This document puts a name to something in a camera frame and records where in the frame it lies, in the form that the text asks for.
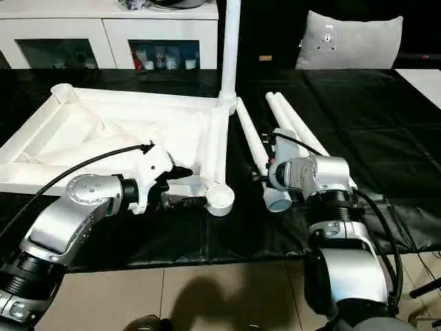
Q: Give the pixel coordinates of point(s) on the white plastic table leg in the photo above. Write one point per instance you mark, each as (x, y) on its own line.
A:
(230, 51)
(251, 138)
(303, 124)
(280, 112)

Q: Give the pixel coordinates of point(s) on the white plastic table top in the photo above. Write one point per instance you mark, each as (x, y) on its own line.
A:
(103, 110)

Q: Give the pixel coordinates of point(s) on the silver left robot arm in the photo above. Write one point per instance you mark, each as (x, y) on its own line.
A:
(69, 207)

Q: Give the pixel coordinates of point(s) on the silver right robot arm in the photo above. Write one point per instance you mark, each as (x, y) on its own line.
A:
(327, 172)

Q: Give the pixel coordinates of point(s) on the black sofa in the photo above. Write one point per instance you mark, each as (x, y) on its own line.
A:
(268, 34)

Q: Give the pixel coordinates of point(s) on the black work mat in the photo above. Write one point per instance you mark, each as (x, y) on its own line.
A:
(379, 138)

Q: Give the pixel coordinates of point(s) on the small white cup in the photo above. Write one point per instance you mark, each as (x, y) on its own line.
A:
(189, 63)

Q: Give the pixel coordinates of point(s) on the small red bottle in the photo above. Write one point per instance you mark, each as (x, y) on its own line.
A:
(138, 58)

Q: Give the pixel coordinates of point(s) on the light grey pillow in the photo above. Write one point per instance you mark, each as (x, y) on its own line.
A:
(344, 41)

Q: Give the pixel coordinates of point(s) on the dark robot foot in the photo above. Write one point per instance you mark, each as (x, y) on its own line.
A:
(148, 324)

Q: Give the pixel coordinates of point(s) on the white cabinet with glass doors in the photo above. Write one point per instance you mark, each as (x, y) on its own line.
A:
(103, 31)

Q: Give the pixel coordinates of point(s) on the white flat board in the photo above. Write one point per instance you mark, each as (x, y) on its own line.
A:
(423, 81)

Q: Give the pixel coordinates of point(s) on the dark bag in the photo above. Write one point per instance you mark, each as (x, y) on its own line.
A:
(179, 2)

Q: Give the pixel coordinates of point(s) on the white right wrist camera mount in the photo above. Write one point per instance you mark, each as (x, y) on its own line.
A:
(286, 148)

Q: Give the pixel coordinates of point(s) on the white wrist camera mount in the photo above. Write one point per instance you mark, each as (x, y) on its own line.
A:
(151, 165)
(286, 148)

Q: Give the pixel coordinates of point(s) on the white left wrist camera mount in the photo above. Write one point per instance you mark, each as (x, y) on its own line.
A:
(151, 165)

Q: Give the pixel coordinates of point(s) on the black table frame leg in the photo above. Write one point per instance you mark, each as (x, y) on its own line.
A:
(425, 289)

